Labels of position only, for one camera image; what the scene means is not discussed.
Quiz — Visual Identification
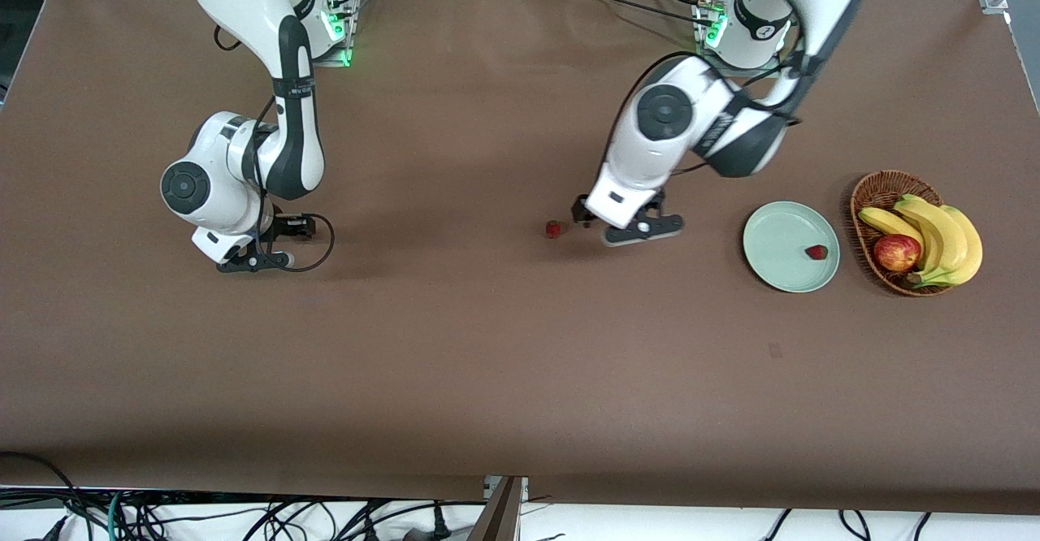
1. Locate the yellow banana bunch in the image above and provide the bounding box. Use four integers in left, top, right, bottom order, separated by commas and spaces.
859, 194, 984, 288

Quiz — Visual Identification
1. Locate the brown wicker basket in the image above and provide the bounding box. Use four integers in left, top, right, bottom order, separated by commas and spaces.
850, 170, 956, 298

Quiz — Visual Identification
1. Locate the light green round plate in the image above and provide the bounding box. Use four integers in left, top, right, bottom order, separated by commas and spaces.
743, 201, 841, 294

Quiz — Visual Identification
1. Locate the brown wooden post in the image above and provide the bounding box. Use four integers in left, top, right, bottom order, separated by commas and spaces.
467, 476, 525, 541

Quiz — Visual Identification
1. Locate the brown table cover sheet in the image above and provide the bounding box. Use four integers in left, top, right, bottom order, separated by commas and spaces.
0, 0, 1040, 516

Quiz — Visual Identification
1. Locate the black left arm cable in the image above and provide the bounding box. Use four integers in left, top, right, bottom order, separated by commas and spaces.
601, 51, 805, 176

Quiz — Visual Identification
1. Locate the red yellow apple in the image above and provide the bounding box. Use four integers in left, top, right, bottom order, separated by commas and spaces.
873, 233, 923, 274

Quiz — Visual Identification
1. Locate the black cable on table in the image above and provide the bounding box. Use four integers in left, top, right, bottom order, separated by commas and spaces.
561, 0, 708, 20

